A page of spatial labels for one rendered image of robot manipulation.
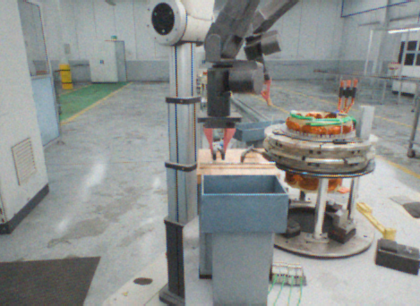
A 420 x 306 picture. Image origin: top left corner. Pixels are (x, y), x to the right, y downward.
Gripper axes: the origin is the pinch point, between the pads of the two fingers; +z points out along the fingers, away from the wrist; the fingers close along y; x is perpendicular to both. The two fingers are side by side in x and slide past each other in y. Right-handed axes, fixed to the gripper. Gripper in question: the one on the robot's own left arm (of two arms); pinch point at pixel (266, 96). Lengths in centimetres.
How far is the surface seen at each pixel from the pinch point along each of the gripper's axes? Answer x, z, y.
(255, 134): 6.8, 9.8, -9.5
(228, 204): 8, -2, -66
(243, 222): 6, 2, -66
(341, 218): -13, 31, -38
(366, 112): -26.2, 3.6, -28.8
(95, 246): 149, 82, 36
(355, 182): -20.1, 26.5, -27.9
